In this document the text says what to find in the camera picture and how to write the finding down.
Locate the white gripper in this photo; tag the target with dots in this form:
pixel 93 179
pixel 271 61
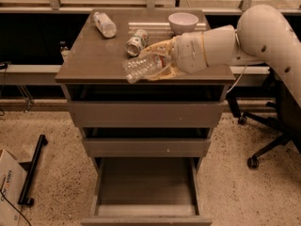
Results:
pixel 189 53

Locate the clear water bottle red label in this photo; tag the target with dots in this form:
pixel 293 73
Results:
pixel 140 67

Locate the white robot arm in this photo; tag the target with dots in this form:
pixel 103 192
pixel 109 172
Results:
pixel 262 35

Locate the clear plastic bottle white label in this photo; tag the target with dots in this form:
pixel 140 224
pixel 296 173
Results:
pixel 106 26

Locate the grey drawer cabinet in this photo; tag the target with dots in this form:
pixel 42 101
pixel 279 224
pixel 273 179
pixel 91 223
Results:
pixel 92 72

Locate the grey top drawer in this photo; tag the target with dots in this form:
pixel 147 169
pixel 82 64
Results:
pixel 145 115

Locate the grey drawer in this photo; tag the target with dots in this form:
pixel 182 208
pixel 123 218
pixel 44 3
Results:
pixel 152 147
pixel 145 115
pixel 146 192

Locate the small bottle behind cabinet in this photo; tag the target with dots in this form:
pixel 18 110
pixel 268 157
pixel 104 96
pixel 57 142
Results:
pixel 64 49

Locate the grey middle drawer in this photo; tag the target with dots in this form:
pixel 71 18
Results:
pixel 152 147

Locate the grey bottom drawer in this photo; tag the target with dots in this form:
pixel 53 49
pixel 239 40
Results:
pixel 146 192

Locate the green labelled can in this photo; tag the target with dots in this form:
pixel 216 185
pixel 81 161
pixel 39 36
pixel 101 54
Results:
pixel 137 42

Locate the white bowl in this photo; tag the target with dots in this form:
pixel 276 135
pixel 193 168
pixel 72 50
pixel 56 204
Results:
pixel 182 22

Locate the black office chair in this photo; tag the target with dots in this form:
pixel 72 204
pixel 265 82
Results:
pixel 288 120

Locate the cardboard box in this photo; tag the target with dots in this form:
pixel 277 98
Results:
pixel 12 176

